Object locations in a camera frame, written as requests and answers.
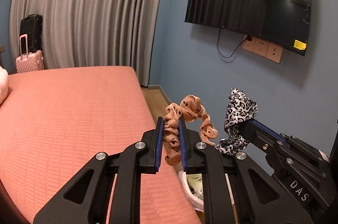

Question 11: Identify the beige wall socket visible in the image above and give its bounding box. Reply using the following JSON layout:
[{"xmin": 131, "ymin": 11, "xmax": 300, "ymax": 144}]
[
  {"xmin": 253, "ymin": 38, "xmax": 270, "ymax": 56},
  {"xmin": 266, "ymin": 42, "xmax": 283, "ymax": 64},
  {"xmin": 241, "ymin": 36, "xmax": 256, "ymax": 52}
]

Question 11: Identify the black white leopard scrunchie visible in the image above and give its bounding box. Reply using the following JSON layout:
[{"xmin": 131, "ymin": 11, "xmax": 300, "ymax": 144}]
[{"xmin": 215, "ymin": 88, "xmax": 259, "ymax": 155}]

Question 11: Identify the grey curtain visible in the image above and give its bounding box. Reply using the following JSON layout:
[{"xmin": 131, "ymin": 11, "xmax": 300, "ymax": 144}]
[{"xmin": 9, "ymin": 0, "xmax": 172, "ymax": 87}]

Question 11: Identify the peach dotted scrunchie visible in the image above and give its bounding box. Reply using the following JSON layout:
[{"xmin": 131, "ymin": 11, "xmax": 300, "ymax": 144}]
[{"xmin": 163, "ymin": 94, "xmax": 219, "ymax": 167}]

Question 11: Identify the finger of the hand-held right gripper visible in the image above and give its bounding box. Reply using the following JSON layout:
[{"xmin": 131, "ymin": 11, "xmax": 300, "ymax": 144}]
[
  {"xmin": 238, "ymin": 120, "xmax": 287, "ymax": 159},
  {"xmin": 249, "ymin": 118, "xmax": 287, "ymax": 140}
]

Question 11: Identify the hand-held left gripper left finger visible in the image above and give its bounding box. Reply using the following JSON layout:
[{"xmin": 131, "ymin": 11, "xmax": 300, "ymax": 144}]
[{"xmin": 33, "ymin": 116, "xmax": 164, "ymax": 224}]

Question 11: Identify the black suitcase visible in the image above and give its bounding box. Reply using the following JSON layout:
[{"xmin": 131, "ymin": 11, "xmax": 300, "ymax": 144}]
[{"xmin": 20, "ymin": 14, "xmax": 43, "ymax": 54}]

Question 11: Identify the black wall television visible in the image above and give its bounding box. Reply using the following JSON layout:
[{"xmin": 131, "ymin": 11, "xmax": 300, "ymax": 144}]
[{"xmin": 185, "ymin": 0, "xmax": 312, "ymax": 56}]

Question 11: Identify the bed with pink quilted cover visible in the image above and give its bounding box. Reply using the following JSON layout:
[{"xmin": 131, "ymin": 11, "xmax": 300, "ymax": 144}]
[{"xmin": 0, "ymin": 66, "xmax": 201, "ymax": 224}]

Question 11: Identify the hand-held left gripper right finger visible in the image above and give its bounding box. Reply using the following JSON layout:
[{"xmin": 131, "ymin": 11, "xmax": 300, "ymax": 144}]
[{"xmin": 179, "ymin": 118, "xmax": 315, "ymax": 224}]

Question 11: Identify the black cable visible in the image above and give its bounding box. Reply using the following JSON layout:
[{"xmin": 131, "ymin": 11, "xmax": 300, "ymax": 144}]
[{"xmin": 217, "ymin": 27, "xmax": 247, "ymax": 58}]

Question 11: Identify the bin with white bag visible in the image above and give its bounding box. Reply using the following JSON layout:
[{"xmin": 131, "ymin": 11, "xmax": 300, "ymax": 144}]
[{"xmin": 178, "ymin": 170, "xmax": 235, "ymax": 214}]

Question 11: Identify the white pillow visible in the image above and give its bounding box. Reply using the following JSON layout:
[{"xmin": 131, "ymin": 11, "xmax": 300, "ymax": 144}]
[{"xmin": 0, "ymin": 65, "xmax": 9, "ymax": 108}]

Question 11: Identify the pink suitcase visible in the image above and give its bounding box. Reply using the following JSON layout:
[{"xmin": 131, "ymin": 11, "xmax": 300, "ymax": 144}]
[{"xmin": 15, "ymin": 34, "xmax": 45, "ymax": 74}]

